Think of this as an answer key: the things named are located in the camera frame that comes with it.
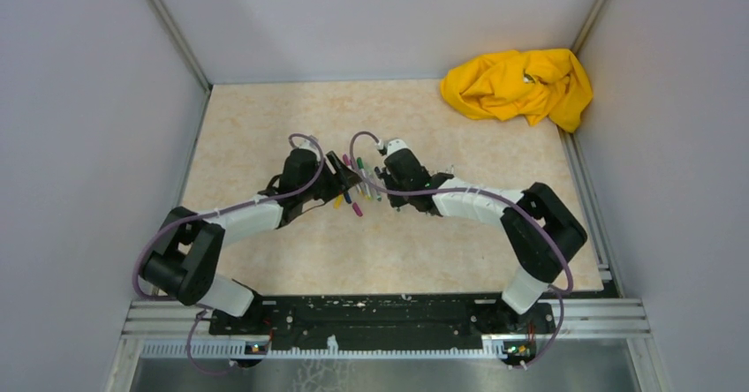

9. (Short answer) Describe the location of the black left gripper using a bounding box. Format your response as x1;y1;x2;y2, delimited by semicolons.
299;150;364;203

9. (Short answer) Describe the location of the yellow pen cap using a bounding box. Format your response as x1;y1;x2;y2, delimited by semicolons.
333;195;344;209

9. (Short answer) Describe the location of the purple pen cap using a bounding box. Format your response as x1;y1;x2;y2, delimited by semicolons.
352;202;363;217

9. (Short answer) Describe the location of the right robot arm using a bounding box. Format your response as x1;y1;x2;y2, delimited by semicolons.
378;143;588;332

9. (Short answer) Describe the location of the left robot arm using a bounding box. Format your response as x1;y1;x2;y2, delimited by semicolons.
135;148;361;334

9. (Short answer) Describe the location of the yellow cloth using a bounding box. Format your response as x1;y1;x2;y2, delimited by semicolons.
439;49;594;133

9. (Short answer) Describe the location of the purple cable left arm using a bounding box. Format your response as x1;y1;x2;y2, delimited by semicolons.
132;133;326;378

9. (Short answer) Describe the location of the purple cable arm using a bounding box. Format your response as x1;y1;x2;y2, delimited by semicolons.
349;131;575;371
132;133;326;378

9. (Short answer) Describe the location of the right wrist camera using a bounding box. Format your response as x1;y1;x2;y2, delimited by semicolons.
381;139;409;156

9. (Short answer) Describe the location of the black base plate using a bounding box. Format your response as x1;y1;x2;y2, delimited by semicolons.
208;293;556;351

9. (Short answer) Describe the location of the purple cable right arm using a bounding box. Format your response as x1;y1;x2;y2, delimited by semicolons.
349;131;575;371

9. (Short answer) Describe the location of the aluminium frame rail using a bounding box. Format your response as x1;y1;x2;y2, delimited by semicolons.
106;265;670;391

